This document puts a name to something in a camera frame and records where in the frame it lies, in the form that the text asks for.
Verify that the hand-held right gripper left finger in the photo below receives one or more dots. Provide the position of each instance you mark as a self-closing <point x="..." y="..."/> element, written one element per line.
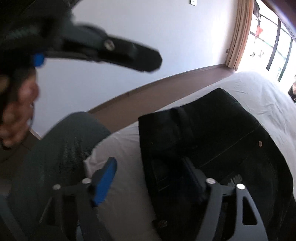
<point x="104" y="183"/>

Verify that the red hanging cloth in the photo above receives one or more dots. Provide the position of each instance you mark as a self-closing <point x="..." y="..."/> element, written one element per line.
<point x="259" y="30"/>

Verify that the person's grey trouser leg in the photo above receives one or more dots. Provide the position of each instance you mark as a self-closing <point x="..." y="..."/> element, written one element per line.
<point x="57" y="148"/>

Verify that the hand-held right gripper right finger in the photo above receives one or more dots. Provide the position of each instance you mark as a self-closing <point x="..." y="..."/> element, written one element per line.
<point x="193" y="179"/>

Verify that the black pants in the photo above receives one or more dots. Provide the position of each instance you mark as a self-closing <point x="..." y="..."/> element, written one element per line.
<point x="219" y="127"/>

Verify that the beige curtain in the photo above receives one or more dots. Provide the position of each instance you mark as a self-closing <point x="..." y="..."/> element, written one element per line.
<point x="240" y="34"/>

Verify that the person's left hand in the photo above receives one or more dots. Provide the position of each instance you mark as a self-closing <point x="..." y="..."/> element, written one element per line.
<point x="20" y="115"/>

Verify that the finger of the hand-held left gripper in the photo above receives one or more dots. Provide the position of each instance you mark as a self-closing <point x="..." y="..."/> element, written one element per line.
<point x="115" y="49"/>

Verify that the dark object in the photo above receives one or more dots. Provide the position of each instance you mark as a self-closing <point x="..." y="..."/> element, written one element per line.
<point x="292" y="89"/>

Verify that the window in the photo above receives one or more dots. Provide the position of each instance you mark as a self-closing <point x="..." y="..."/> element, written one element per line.
<point x="270" y="46"/>

